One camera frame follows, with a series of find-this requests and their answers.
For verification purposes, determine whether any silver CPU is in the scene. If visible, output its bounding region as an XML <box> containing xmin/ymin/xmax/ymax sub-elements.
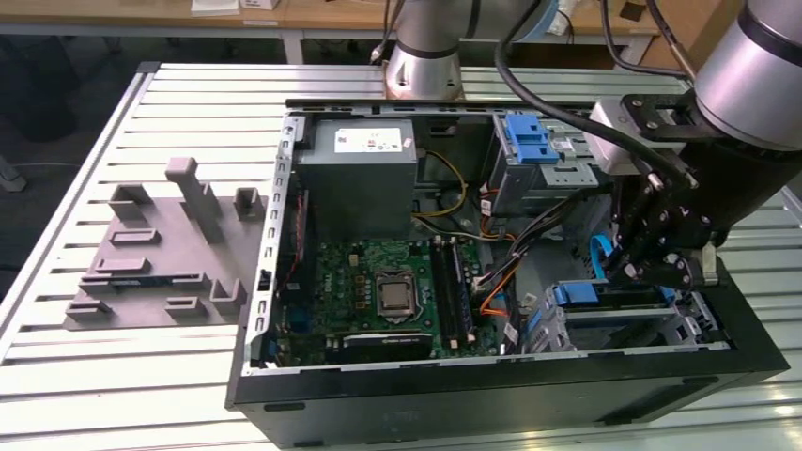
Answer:
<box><xmin>378</xmin><ymin>281</ymin><xmax>414</xmax><ymax>315</ymax></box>

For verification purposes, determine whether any white paper sheet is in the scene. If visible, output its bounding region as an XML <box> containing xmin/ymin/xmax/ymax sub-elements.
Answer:
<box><xmin>191</xmin><ymin>0</ymin><xmax>240</xmax><ymax>18</ymax></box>

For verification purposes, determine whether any thin red wire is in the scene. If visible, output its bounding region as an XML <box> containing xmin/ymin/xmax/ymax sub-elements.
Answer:
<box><xmin>284</xmin><ymin>190</ymin><xmax>312</xmax><ymax>288</ymax></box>

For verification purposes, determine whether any yellow wire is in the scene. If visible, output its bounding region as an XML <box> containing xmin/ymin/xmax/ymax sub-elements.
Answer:
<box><xmin>413</xmin><ymin>149</ymin><xmax>469</xmax><ymax>220</ymax></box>

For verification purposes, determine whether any copper coloured cable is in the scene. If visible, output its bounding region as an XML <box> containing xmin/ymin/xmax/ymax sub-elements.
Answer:
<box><xmin>645</xmin><ymin>0</ymin><xmax>698</xmax><ymax>80</ymax></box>

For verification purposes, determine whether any blue data wire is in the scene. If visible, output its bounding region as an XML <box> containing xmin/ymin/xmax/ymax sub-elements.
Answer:
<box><xmin>586</xmin><ymin>233</ymin><xmax>621</xmax><ymax>282</ymax></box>

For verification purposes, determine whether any grey metal foot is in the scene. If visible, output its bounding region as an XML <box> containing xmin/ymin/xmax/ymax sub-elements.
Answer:
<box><xmin>0</xmin><ymin>154</ymin><xmax>28</xmax><ymax>193</ymax></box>

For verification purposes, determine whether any black wire bundle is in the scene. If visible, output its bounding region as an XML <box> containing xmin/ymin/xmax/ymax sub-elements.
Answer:
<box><xmin>473</xmin><ymin>187</ymin><xmax>619</xmax><ymax>292</ymax></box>

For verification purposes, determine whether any metal optical drive cage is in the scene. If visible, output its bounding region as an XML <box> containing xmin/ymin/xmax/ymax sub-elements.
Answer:
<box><xmin>487</xmin><ymin>110</ymin><xmax>619</xmax><ymax>220</ymax></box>

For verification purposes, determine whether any green motherboard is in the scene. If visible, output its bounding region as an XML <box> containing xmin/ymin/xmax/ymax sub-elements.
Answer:
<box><xmin>275</xmin><ymin>237</ymin><xmax>503</xmax><ymax>367</ymax></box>

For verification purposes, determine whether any dangling cable with metal plug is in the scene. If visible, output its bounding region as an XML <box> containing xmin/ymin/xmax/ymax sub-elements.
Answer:
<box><xmin>370</xmin><ymin>0</ymin><xmax>406</xmax><ymax>65</ymax></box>

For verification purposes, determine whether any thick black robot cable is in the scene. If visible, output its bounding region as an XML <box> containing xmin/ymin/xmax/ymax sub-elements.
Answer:
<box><xmin>493</xmin><ymin>0</ymin><xmax>701</xmax><ymax>189</ymax></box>

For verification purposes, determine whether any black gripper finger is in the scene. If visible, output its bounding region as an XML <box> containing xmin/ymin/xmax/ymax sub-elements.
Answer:
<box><xmin>605</xmin><ymin>209</ymin><xmax>721</xmax><ymax>288</ymax></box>
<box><xmin>610</xmin><ymin>172</ymin><xmax>667</xmax><ymax>257</ymax></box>

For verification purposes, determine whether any wooden desk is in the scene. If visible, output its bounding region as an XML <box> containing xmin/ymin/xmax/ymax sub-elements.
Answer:
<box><xmin>0</xmin><ymin>0</ymin><xmax>666</xmax><ymax>71</ymax></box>

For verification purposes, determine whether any black open PC case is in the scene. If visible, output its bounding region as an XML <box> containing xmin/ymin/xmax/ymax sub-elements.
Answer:
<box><xmin>224</xmin><ymin>97</ymin><xmax>792</xmax><ymax>450</ymax></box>

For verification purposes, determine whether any black graphics card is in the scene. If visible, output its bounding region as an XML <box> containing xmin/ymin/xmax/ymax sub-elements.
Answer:
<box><xmin>324</xmin><ymin>331</ymin><xmax>434</xmax><ymax>365</ymax></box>

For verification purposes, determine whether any blue plastic drive latch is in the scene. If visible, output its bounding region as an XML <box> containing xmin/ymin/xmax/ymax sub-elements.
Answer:
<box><xmin>505</xmin><ymin>115</ymin><xmax>563</xmax><ymax>165</ymax></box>

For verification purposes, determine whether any orange wire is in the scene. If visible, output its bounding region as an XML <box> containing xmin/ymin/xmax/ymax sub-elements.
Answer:
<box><xmin>479</xmin><ymin>279</ymin><xmax>513</xmax><ymax>321</ymax></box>

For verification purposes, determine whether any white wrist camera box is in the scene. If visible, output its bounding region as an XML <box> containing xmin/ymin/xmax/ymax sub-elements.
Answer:
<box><xmin>587</xmin><ymin>97</ymin><xmax>689</xmax><ymax>176</ymax></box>

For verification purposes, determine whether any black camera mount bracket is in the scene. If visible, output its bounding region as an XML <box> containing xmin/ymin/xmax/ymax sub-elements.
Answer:
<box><xmin>618</xmin><ymin>91</ymin><xmax>707</xmax><ymax>142</ymax></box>

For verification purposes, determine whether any grey power supply unit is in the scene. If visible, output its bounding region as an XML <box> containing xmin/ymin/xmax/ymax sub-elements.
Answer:
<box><xmin>294</xmin><ymin>117</ymin><xmax>421</xmax><ymax>243</ymax></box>

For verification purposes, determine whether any black RAM slot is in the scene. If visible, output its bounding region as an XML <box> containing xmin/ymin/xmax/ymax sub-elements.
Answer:
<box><xmin>430</xmin><ymin>237</ymin><xmax>463</xmax><ymax>345</ymax></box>

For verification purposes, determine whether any hard disk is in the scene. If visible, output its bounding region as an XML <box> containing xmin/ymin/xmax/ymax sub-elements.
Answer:
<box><xmin>554</xmin><ymin>280</ymin><xmax>679</xmax><ymax>311</ymax></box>

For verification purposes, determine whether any metal disk bay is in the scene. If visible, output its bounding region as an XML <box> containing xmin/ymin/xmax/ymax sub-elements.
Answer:
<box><xmin>525</xmin><ymin>279</ymin><xmax>719</xmax><ymax>353</ymax></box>

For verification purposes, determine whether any wooden cabinet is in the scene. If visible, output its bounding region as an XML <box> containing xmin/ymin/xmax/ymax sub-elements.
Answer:
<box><xmin>638</xmin><ymin>0</ymin><xmax>750</xmax><ymax>84</ymax></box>

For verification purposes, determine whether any black CPU socket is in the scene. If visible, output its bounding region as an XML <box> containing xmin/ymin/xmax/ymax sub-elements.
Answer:
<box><xmin>372</xmin><ymin>270</ymin><xmax>421</xmax><ymax>326</ymax></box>

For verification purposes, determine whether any grey parts rack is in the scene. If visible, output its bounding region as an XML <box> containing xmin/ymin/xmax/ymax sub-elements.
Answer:
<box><xmin>62</xmin><ymin>157</ymin><xmax>271</xmax><ymax>336</ymax></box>

